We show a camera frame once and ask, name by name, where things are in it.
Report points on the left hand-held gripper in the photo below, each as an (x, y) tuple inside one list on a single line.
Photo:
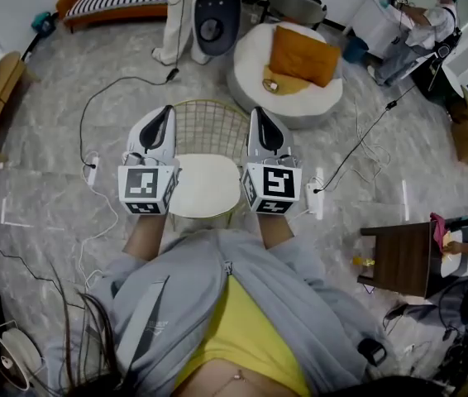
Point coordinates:
[(143, 155)]

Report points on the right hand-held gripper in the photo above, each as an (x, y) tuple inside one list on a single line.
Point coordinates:
[(273, 161)]

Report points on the orange cushion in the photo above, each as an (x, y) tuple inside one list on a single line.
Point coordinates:
[(302, 56)]

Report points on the white and black robot base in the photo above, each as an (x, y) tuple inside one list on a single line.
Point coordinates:
[(215, 23)]

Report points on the person's right forearm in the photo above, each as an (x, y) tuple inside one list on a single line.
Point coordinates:
[(273, 230)]

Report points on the person's left forearm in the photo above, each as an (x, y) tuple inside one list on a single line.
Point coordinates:
[(145, 236)]

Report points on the grey shell chair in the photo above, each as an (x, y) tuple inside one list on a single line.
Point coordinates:
[(298, 4)]

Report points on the white power strip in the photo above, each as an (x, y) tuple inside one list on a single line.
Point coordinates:
[(92, 170), (312, 199)]

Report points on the white round pouf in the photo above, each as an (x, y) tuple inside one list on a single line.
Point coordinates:
[(316, 101)]

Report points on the yellow cloth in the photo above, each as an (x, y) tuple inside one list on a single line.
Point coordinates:
[(289, 86)]

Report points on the yellow bottle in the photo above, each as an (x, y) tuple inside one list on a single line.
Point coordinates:
[(362, 261)]

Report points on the blue bin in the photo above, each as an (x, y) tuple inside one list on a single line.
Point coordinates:
[(356, 50)]

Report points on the person's grey jacket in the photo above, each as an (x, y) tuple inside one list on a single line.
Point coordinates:
[(163, 300)]

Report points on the dark wooden side table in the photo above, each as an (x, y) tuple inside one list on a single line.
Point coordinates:
[(403, 259)]

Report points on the teal handheld device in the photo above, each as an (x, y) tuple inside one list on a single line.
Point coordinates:
[(43, 22)]

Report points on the person's yellow top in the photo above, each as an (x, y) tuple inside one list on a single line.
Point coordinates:
[(238, 329)]

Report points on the white cabinet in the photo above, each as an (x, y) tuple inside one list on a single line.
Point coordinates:
[(376, 23)]

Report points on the pink cloth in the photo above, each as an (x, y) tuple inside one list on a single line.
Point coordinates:
[(439, 228)]

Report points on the white floor fan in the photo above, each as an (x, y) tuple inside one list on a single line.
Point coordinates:
[(12, 354)]

